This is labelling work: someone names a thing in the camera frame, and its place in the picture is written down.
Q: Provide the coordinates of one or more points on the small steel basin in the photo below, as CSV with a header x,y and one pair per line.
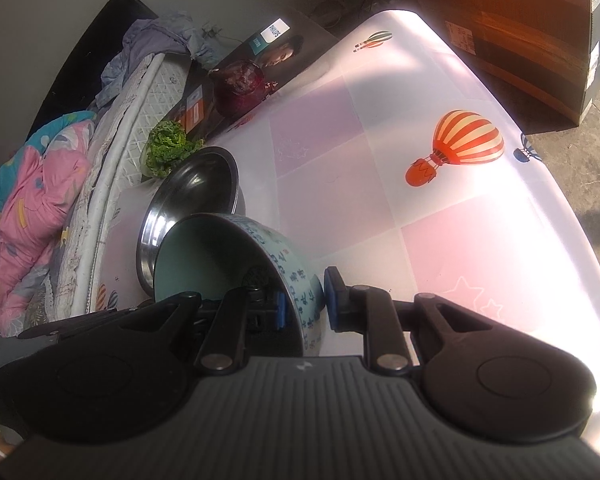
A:
x,y
200,180

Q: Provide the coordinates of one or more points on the white quilted mattress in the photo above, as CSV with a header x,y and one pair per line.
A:
x,y
145,95

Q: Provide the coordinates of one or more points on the green lettuce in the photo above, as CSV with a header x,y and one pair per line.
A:
x,y
169,147

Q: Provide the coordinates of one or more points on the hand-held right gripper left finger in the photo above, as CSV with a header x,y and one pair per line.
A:
x,y
280,310

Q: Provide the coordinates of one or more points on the teal patterned ceramic bowl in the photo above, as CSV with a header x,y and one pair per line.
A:
x,y
200,260

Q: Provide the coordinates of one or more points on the long brown cardboard box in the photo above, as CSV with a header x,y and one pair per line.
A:
x,y
505,10

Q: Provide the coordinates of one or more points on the grey crumpled clothes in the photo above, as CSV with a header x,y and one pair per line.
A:
x,y
145,40

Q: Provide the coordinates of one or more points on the pink clothing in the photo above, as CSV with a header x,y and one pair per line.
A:
x,y
35,200

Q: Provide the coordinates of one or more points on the dark printed carton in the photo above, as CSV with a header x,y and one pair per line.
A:
x,y
285,45

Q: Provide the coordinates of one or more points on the black headboard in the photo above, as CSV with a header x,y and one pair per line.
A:
x,y
95,25

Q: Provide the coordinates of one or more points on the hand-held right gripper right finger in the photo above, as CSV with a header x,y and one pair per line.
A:
x,y
334,305

